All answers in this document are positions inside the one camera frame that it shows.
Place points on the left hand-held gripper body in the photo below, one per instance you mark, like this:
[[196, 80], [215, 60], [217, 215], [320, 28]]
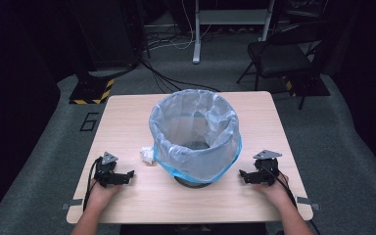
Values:
[[106, 169]]

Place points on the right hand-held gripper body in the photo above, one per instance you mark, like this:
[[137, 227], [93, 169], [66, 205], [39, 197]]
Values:
[[267, 169]]

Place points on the person's left hand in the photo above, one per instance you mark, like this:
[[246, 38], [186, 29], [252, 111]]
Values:
[[102, 195]]

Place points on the person's right hand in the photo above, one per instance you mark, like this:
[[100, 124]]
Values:
[[275, 192]]

